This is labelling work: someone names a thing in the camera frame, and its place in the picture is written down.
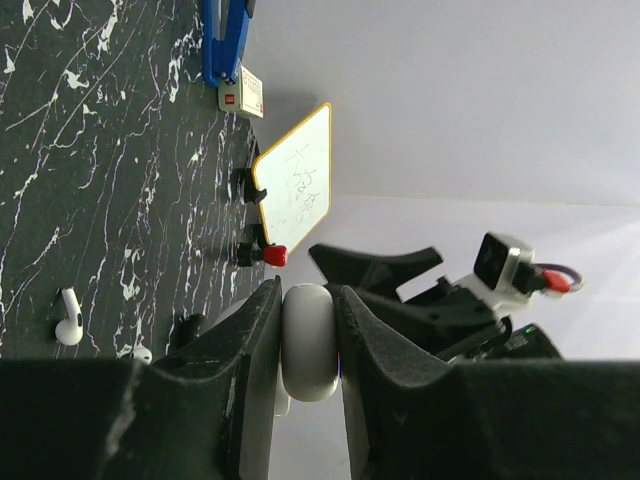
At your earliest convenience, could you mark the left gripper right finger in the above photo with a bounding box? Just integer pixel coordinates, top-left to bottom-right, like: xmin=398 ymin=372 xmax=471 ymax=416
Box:
xmin=332 ymin=287 xmax=639 ymax=479

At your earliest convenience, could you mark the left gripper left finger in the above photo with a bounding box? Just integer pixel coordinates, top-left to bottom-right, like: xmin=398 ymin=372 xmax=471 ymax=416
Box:
xmin=1 ymin=278 xmax=282 ymax=479

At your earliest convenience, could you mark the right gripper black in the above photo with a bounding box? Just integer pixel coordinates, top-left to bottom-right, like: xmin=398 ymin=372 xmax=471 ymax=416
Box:
xmin=308 ymin=244 xmax=510 ymax=358

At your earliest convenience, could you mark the white earbud charging case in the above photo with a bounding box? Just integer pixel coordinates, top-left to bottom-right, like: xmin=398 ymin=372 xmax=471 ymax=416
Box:
xmin=274 ymin=284 xmax=339 ymax=417

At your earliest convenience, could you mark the white earbud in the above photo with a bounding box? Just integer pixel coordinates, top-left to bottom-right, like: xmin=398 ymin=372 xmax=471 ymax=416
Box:
xmin=132 ymin=345 xmax=153 ymax=365
xmin=55 ymin=287 xmax=84 ymax=346

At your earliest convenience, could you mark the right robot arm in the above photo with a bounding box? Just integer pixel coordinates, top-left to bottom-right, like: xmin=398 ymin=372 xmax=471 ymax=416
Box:
xmin=308 ymin=244 xmax=560 ymax=361

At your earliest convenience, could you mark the small black part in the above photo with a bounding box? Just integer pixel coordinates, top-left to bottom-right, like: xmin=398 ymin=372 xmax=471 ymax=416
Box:
xmin=167 ymin=313 xmax=206 ymax=353

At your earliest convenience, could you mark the red emergency stop button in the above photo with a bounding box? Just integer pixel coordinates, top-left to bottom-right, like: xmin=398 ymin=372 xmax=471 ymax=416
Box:
xmin=234 ymin=243 xmax=288 ymax=268

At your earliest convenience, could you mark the small white box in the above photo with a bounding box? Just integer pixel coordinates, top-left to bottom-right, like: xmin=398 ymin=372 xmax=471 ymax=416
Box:
xmin=217 ymin=64 xmax=264 ymax=118

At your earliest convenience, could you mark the blue stapler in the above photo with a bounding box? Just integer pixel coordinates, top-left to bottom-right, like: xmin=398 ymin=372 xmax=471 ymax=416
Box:
xmin=201 ymin=0 xmax=256 ymax=88

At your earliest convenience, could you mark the whiteboard with yellow frame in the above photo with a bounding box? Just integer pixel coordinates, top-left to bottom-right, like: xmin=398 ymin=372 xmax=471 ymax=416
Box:
xmin=251 ymin=102 xmax=333 ymax=252

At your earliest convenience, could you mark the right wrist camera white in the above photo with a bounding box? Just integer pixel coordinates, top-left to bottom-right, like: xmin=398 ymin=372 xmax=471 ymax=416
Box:
xmin=454 ymin=232 xmax=535 ymax=319

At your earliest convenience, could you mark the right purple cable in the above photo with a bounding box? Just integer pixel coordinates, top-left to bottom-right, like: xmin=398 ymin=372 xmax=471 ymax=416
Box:
xmin=529 ymin=263 xmax=585 ymax=294

